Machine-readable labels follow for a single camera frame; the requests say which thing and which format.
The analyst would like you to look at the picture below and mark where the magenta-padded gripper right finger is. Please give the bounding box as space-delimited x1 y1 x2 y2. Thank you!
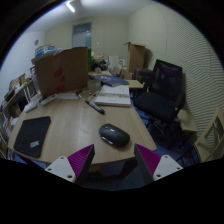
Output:
134 143 184 185

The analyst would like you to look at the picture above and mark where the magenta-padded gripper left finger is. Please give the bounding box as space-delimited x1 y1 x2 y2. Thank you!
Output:
44 143 96 184

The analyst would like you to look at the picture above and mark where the black computer mouse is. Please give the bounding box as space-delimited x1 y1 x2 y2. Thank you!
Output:
98 123 131 148

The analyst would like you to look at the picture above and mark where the black mouse pad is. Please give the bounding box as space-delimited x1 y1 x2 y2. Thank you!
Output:
13 115 52 159

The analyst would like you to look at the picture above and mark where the light wooden chair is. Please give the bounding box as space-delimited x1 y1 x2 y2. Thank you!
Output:
193 107 224 164

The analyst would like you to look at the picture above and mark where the flat cardboard piece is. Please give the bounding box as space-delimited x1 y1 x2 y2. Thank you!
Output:
176 109 198 133

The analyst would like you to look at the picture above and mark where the black office chair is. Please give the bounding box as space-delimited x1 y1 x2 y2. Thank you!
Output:
133 59 187 134

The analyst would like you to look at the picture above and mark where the long white remote control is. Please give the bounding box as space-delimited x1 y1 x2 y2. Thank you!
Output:
23 98 43 113

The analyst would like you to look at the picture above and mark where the black marker pen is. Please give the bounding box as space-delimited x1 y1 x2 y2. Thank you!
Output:
84 99 106 115

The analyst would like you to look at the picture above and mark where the white paper sheet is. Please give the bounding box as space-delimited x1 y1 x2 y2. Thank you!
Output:
56 92 80 100

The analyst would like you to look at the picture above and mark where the cluttered shelf unit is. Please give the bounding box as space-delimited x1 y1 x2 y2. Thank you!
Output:
0 66 38 158

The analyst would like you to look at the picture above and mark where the clear plastic container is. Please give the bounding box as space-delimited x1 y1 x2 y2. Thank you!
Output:
87 78 102 92

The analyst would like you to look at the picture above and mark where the small wooden side table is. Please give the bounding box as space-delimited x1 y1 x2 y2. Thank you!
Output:
128 79 145 90

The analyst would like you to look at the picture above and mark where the thick white book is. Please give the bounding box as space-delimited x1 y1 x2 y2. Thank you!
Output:
94 84 132 108

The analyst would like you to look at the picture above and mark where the large brown cardboard box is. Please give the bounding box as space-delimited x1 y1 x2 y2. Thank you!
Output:
34 46 90 98

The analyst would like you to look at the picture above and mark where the blue book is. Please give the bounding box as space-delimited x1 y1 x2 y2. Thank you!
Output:
94 74 130 88

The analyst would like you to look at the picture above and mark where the green flat board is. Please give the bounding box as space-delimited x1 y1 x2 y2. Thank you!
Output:
87 47 93 72

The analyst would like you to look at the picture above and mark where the tall open cardboard box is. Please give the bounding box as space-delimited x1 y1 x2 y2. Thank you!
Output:
123 41 147 74

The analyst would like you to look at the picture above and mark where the blue and white box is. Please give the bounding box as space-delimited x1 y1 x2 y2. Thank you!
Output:
34 44 56 57

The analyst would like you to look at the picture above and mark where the grey door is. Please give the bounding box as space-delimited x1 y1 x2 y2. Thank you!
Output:
71 22 93 49

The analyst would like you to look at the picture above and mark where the ceiling tube light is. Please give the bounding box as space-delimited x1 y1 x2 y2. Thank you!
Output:
65 1 76 14

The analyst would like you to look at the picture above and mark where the white cable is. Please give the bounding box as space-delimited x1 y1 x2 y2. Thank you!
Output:
78 89 101 102

